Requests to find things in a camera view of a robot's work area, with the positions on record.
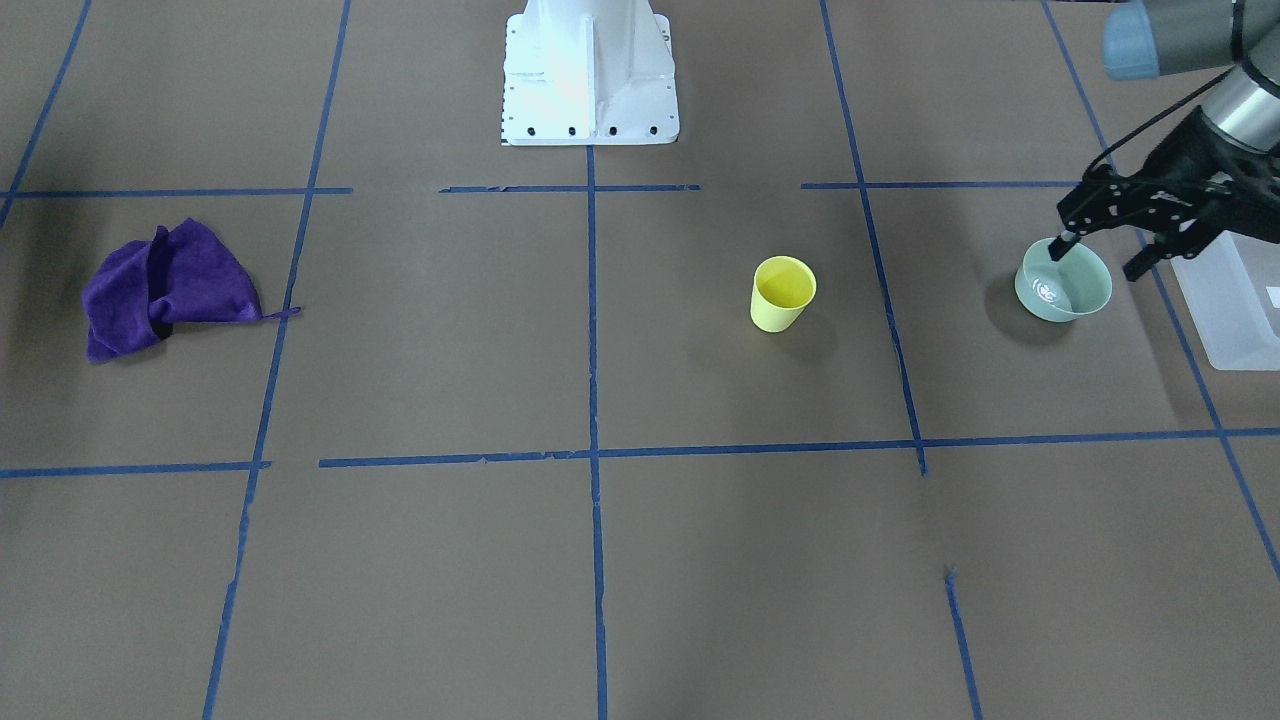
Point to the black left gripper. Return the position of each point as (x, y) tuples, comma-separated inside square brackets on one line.
[(1192, 150)]

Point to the yellow plastic cup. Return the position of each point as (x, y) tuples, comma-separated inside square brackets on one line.
[(781, 289)]

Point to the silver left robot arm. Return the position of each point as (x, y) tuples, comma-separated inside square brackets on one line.
[(1153, 39)]

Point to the purple cloth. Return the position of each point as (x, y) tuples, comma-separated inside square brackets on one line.
[(144, 289)]

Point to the light green ceramic bowl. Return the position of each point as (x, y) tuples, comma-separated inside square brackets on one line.
[(1079, 284)]

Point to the clear plastic storage box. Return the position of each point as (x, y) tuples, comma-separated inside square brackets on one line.
[(1232, 293)]

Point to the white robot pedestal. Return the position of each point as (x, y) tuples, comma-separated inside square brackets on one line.
[(589, 73)]

